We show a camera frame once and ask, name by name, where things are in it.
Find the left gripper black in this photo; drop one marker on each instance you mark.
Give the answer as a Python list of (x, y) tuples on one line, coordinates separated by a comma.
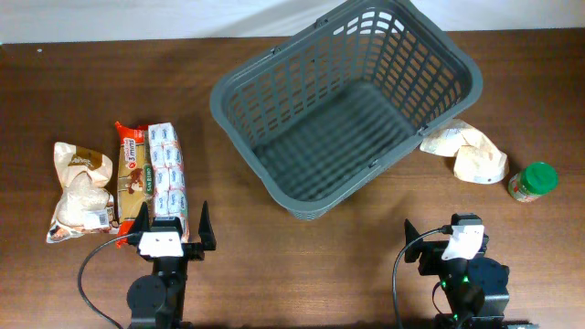
[(196, 250)]

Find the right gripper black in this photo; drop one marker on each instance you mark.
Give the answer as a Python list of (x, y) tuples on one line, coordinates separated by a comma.
[(433, 256)]

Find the tissue packets multipack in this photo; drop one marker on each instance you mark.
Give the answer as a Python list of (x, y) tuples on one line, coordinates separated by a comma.
[(170, 198)]

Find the red orange pasta packet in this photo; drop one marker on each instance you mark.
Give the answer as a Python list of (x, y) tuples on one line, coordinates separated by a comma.
[(135, 182)]

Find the cream paper bag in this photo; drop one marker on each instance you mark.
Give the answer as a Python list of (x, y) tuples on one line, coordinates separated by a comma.
[(477, 159)]

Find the green lid glass jar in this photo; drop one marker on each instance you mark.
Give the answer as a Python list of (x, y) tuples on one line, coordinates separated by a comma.
[(533, 182)]

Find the grey plastic shopping basket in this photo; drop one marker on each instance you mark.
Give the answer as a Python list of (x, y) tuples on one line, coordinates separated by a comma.
[(336, 105)]

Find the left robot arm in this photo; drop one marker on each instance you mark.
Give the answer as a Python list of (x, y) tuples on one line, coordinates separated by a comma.
[(157, 300)]

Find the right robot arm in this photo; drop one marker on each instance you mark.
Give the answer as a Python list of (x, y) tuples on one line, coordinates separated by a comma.
[(475, 286)]

